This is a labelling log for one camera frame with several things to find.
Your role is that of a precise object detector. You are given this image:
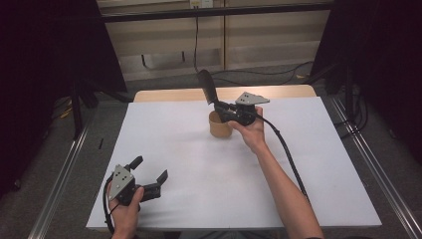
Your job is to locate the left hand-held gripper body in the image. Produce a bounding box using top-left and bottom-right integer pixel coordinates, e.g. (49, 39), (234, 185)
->
(107, 163), (162, 206)

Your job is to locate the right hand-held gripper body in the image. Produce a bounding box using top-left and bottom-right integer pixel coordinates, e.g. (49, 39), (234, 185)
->
(228, 92), (271, 127)

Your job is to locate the tan pen holder cup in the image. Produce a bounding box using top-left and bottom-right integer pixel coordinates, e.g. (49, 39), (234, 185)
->
(208, 110), (234, 139)

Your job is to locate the person's right hand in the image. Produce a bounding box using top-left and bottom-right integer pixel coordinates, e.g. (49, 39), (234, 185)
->
(228, 106), (268, 154)

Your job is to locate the person's left hand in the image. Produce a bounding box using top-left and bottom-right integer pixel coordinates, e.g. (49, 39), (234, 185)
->
(107, 186), (146, 239)

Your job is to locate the white table cover sheet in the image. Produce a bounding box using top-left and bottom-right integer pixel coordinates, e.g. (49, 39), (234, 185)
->
(86, 97), (382, 231)

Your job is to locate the light wooden table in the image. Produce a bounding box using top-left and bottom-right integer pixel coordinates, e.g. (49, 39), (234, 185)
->
(133, 84), (317, 104)

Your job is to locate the black metal stand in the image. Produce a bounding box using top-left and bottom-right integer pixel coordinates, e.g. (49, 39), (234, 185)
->
(326, 63), (356, 114)
(71, 79), (99, 140)

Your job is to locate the dark curtain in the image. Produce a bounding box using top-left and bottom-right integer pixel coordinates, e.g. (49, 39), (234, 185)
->
(312, 0), (422, 163)
(0, 0), (127, 200)

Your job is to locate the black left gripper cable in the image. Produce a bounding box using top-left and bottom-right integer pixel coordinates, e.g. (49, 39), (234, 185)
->
(103, 173), (117, 235)

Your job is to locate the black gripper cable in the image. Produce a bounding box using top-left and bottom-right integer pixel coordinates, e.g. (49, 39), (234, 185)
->
(254, 113), (312, 203)
(103, 173), (117, 235)

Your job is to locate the black power cable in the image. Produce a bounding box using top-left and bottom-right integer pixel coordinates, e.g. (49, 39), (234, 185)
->
(193, 8), (200, 73)

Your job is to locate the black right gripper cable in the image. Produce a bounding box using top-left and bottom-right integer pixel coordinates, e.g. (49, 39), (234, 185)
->
(254, 113), (312, 203)

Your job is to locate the metal floor rail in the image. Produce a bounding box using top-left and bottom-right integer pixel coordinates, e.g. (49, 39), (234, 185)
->
(329, 96), (422, 239)
(28, 109), (98, 239)

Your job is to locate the white wall power outlet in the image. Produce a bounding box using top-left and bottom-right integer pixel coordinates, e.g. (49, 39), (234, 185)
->
(189, 0), (214, 9)

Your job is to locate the black floor cable bundle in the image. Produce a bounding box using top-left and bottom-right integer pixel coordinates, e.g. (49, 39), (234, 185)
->
(334, 86), (369, 138)

